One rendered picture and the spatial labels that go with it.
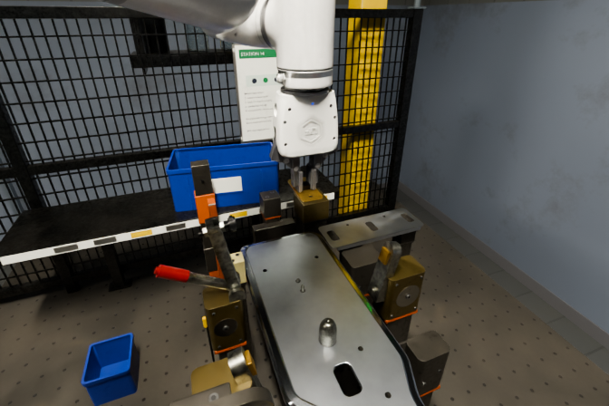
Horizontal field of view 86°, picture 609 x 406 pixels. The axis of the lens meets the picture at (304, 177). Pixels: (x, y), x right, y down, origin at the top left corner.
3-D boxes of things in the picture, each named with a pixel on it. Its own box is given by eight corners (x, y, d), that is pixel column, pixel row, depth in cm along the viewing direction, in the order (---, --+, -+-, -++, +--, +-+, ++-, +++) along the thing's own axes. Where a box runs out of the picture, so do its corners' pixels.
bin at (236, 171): (280, 200, 98) (279, 160, 92) (173, 212, 92) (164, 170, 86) (273, 177, 112) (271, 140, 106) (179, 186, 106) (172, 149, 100)
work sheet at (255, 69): (304, 136, 116) (304, 42, 102) (241, 144, 108) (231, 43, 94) (302, 134, 117) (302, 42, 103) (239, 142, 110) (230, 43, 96)
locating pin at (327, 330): (338, 349, 59) (340, 324, 56) (323, 355, 58) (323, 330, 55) (331, 334, 62) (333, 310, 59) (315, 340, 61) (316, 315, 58)
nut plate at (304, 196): (323, 198, 55) (323, 192, 55) (303, 202, 54) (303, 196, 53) (305, 178, 62) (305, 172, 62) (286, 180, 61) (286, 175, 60)
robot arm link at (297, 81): (284, 72, 44) (284, 95, 45) (343, 70, 47) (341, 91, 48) (267, 65, 51) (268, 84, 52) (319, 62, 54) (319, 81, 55)
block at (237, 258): (256, 370, 85) (245, 260, 69) (242, 374, 84) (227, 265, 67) (253, 358, 88) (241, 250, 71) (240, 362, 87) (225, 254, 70)
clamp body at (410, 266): (414, 372, 85) (439, 268, 69) (375, 388, 81) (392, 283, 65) (400, 350, 90) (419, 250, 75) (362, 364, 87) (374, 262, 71)
